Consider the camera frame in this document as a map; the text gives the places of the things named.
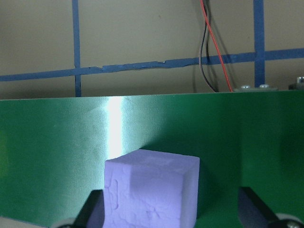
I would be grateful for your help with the purple foam cube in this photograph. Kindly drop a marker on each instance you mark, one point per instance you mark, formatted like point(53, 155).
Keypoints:
point(152, 190)

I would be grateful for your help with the green conveyor belt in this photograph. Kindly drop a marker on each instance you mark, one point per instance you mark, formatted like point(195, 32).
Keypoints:
point(47, 142)

